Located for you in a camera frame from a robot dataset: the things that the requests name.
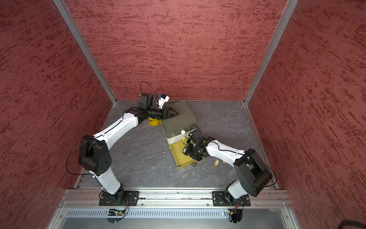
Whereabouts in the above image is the right aluminium corner post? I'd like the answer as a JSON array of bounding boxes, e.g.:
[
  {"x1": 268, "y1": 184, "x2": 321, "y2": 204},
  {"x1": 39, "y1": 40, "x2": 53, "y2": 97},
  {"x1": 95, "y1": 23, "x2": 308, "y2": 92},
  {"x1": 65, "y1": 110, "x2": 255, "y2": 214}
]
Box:
[{"x1": 244, "y1": 0, "x2": 298, "y2": 106}]

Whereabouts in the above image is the left aluminium corner post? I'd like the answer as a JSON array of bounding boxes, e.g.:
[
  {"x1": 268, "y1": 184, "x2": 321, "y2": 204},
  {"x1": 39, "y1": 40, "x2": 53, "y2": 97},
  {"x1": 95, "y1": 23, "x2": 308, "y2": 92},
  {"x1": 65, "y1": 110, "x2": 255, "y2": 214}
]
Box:
[{"x1": 53, "y1": 0, "x2": 118, "y2": 106}]

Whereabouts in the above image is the yellow pen cup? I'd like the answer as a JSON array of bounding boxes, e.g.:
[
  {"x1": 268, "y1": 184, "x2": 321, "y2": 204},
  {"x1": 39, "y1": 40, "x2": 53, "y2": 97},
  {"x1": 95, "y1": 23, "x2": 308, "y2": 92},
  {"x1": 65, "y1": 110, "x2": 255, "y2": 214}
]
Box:
[{"x1": 148, "y1": 118, "x2": 160, "y2": 127}]

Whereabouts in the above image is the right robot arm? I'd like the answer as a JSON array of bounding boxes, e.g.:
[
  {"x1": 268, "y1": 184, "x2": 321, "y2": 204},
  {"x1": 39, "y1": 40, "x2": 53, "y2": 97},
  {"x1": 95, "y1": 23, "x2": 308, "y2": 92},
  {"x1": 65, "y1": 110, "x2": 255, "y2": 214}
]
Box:
[{"x1": 183, "y1": 136, "x2": 274, "y2": 199}]

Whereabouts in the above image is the olive green drawer cabinet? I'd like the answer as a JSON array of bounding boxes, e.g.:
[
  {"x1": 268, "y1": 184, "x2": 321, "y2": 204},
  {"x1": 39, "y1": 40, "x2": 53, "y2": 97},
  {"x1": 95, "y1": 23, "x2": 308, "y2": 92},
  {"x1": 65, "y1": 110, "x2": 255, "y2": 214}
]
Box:
[{"x1": 162, "y1": 101, "x2": 197, "y2": 138}]

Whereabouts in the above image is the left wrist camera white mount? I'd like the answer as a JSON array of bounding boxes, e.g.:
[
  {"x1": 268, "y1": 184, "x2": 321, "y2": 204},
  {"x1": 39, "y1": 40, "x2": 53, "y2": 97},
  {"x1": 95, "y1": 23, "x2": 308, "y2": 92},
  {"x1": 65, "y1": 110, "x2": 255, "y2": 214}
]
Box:
[{"x1": 158, "y1": 94, "x2": 170, "y2": 109}]

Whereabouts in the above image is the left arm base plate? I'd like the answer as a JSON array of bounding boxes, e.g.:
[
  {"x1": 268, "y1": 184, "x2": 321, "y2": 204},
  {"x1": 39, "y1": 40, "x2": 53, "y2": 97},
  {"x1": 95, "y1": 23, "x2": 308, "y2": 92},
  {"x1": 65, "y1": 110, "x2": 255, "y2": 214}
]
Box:
[{"x1": 99, "y1": 191, "x2": 140, "y2": 206}]

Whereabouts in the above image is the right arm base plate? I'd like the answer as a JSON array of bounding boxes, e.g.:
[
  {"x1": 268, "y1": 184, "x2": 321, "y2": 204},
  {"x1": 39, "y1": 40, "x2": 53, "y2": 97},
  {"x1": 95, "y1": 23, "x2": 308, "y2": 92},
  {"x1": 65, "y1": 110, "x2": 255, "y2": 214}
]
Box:
[{"x1": 212, "y1": 191, "x2": 251, "y2": 207}]

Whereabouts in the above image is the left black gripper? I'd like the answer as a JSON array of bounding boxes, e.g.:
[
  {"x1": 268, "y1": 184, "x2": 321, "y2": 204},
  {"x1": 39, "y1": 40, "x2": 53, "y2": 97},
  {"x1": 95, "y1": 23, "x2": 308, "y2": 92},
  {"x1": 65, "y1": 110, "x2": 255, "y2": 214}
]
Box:
[{"x1": 147, "y1": 108, "x2": 179, "y2": 121}]

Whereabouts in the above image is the aluminium corner post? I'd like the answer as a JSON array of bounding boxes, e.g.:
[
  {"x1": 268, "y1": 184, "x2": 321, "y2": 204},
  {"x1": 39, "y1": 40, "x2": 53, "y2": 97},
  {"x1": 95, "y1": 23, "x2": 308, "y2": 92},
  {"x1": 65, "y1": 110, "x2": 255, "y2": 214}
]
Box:
[
  {"x1": 53, "y1": 0, "x2": 118, "y2": 106},
  {"x1": 244, "y1": 0, "x2": 298, "y2": 106}
]

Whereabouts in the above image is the aluminium front rail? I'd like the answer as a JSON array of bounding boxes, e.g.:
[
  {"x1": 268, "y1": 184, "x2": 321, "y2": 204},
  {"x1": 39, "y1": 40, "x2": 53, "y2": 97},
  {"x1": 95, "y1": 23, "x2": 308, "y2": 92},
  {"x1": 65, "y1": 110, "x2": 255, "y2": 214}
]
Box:
[{"x1": 58, "y1": 188, "x2": 292, "y2": 209}]

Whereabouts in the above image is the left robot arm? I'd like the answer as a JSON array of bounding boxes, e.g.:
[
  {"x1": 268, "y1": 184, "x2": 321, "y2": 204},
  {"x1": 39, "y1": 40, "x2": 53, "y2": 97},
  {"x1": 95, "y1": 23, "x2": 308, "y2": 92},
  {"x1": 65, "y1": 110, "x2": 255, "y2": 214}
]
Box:
[{"x1": 78, "y1": 106, "x2": 179, "y2": 205}]

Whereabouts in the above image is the white drawer yellow knob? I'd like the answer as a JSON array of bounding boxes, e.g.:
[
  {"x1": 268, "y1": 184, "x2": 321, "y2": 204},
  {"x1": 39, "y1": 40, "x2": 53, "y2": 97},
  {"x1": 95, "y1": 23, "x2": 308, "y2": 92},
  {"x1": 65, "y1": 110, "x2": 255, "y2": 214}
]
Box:
[{"x1": 167, "y1": 132, "x2": 190, "y2": 145}]

